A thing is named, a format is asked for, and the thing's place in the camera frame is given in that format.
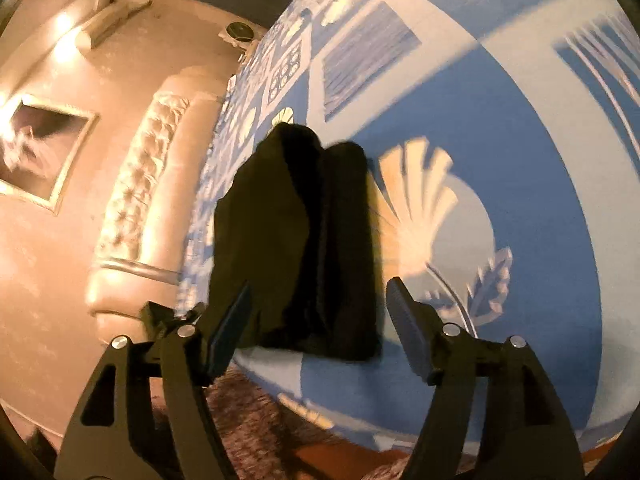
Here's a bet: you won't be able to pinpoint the black pants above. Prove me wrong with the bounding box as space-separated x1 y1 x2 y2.
207 122 383 362

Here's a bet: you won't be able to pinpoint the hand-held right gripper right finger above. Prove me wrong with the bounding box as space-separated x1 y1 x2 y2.
386 277 586 480

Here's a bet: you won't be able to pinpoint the small round desk fan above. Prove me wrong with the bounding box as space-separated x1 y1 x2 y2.
218 20 263 48

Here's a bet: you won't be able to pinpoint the white wall fixture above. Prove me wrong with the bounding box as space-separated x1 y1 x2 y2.
75 0 153 51

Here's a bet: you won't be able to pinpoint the framed wall picture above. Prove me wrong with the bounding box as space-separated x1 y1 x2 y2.
0 92 99 216

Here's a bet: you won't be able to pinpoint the cream tufted headboard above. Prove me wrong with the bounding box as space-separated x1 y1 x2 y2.
85 74 236 346

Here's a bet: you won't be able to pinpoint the blue patterned bedspread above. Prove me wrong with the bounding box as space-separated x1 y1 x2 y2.
177 0 640 461

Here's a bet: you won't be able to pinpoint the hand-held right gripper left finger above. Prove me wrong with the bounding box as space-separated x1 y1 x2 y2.
52 281 252 480

